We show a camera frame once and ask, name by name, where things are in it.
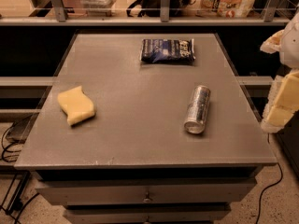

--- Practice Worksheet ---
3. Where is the grey drawer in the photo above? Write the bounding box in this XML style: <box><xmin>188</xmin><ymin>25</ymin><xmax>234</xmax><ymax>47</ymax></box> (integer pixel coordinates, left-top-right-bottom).
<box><xmin>64</xmin><ymin>204</ymin><xmax>231</xmax><ymax>224</ymax></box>
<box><xmin>36</xmin><ymin>178</ymin><xmax>256</xmax><ymax>205</ymax></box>

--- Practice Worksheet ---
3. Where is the yellow sponge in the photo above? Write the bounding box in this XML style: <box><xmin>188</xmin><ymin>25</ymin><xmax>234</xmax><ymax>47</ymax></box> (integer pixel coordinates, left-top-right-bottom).
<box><xmin>57</xmin><ymin>86</ymin><xmax>95</xmax><ymax>126</ymax></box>

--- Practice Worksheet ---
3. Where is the dark blue chip bag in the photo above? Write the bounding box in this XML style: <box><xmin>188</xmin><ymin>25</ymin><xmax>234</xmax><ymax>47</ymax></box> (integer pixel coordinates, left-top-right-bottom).
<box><xmin>140</xmin><ymin>39</ymin><xmax>195</xmax><ymax>63</ymax></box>

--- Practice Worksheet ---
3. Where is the black cables left floor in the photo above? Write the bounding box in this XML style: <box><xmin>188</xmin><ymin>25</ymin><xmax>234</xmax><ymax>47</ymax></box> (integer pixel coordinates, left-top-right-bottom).
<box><xmin>0</xmin><ymin>115</ymin><xmax>41</xmax><ymax>224</ymax></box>

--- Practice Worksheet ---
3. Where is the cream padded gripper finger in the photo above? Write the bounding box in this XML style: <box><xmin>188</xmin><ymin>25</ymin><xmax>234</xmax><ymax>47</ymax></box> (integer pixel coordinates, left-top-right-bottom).
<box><xmin>261</xmin><ymin>70</ymin><xmax>299</xmax><ymax>133</ymax></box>
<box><xmin>260</xmin><ymin>30</ymin><xmax>284</xmax><ymax>54</ymax></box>

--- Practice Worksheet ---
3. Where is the black bag background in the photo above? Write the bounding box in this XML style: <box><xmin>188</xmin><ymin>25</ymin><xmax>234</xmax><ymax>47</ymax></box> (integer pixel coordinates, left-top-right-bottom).
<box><xmin>126</xmin><ymin>0</ymin><xmax>195</xmax><ymax>17</ymax></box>

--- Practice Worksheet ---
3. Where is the silver redbull can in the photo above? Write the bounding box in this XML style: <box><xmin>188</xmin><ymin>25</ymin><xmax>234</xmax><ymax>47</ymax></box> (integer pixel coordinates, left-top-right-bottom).
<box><xmin>184</xmin><ymin>85</ymin><xmax>211</xmax><ymax>134</ymax></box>

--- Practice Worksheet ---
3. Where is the grey upper drawer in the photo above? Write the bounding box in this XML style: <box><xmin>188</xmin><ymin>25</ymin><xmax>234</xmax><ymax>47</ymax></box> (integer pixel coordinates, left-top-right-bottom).
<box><xmin>36</xmin><ymin>178</ymin><xmax>256</xmax><ymax>205</ymax></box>

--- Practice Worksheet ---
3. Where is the black floor cable right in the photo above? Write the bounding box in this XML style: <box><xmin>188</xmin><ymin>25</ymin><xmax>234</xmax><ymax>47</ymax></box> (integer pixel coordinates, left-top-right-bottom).
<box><xmin>254</xmin><ymin>133</ymin><xmax>284</xmax><ymax>224</ymax></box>

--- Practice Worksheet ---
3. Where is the grey metal railing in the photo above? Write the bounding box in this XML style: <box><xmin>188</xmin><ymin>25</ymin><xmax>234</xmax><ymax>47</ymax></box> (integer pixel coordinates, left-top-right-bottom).
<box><xmin>0</xmin><ymin>0</ymin><xmax>298</xmax><ymax>26</ymax></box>

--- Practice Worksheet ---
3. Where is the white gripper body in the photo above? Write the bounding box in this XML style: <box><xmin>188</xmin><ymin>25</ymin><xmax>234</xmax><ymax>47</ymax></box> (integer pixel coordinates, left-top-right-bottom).
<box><xmin>279</xmin><ymin>13</ymin><xmax>299</xmax><ymax>69</ymax></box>

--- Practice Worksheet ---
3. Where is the grey lower drawer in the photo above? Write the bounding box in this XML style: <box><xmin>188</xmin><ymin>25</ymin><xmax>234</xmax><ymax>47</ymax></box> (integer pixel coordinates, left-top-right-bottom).
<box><xmin>64</xmin><ymin>204</ymin><xmax>231</xmax><ymax>224</ymax></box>

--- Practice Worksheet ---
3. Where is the colourful snack bag background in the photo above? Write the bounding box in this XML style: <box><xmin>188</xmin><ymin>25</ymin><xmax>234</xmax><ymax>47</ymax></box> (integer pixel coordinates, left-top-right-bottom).
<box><xmin>197</xmin><ymin>0</ymin><xmax>255</xmax><ymax>18</ymax></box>

